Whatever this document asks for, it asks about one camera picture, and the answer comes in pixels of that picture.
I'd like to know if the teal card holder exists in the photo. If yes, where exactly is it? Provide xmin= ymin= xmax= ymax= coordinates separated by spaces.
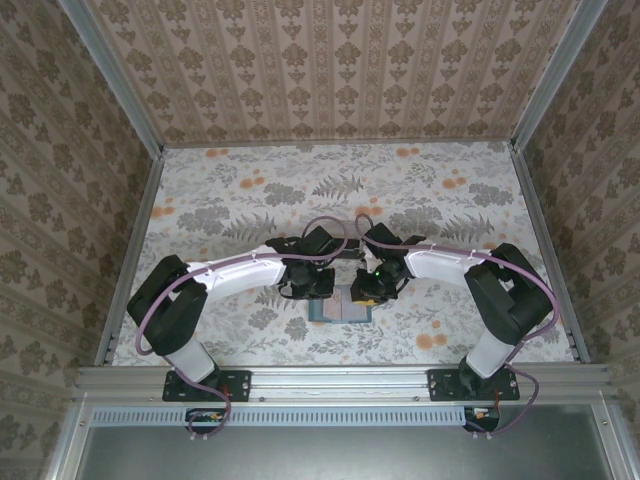
xmin=307 ymin=298 xmax=372 ymax=325

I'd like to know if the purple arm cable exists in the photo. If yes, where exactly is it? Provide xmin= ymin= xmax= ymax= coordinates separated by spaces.
xmin=135 ymin=215 xmax=351 ymax=444
xmin=353 ymin=213 xmax=560 ymax=441

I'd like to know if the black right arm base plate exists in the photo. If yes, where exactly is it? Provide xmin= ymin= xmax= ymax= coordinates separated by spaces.
xmin=428 ymin=368 xmax=521 ymax=403

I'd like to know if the aluminium side rail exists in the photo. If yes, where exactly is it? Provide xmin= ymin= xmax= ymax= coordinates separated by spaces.
xmin=94 ymin=147 xmax=166 ymax=367
xmin=510 ymin=147 xmax=594 ymax=362

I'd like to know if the aluminium corner post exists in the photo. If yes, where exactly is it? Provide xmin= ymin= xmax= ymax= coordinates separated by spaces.
xmin=58 ymin=0 xmax=166 ymax=156
xmin=510 ymin=0 xmax=614 ymax=151

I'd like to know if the floral patterned table cover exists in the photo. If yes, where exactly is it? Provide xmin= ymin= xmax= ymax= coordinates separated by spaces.
xmin=112 ymin=141 xmax=576 ymax=366

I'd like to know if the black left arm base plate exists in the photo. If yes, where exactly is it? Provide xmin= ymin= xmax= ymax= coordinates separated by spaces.
xmin=162 ymin=368 xmax=252 ymax=403

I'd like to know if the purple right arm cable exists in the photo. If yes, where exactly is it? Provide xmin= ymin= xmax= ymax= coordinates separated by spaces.
xmin=353 ymin=213 xmax=560 ymax=441

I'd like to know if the black connector box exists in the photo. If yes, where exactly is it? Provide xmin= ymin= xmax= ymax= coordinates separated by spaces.
xmin=463 ymin=405 xmax=501 ymax=432
xmin=185 ymin=407 xmax=229 ymax=434

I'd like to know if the grey metal panel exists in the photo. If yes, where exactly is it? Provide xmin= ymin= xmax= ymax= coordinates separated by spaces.
xmin=74 ymin=424 xmax=619 ymax=480

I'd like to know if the aluminium mounting rail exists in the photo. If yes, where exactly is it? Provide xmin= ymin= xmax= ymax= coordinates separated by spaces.
xmin=74 ymin=364 xmax=614 ymax=404

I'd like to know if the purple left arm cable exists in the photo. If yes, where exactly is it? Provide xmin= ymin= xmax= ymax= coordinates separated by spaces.
xmin=135 ymin=215 xmax=351 ymax=444

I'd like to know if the grey slotted cable duct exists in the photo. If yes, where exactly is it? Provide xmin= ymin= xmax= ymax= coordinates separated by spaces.
xmin=92 ymin=405 xmax=474 ymax=427

